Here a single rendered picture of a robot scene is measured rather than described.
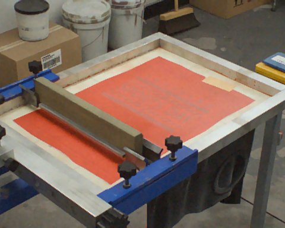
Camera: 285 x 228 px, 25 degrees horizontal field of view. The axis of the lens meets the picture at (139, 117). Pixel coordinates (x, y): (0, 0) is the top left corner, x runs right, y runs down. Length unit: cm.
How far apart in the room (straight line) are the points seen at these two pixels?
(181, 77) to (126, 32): 229
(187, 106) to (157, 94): 11
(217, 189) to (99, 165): 46
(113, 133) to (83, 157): 11
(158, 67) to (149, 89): 16
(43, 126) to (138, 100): 31
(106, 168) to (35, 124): 29
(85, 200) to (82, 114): 37
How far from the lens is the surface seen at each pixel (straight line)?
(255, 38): 472
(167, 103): 193
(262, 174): 244
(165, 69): 211
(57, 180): 147
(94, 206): 139
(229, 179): 203
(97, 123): 167
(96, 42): 412
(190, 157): 162
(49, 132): 179
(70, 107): 175
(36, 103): 186
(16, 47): 380
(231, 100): 197
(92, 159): 168
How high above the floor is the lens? 193
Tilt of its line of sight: 32 degrees down
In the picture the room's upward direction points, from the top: 2 degrees clockwise
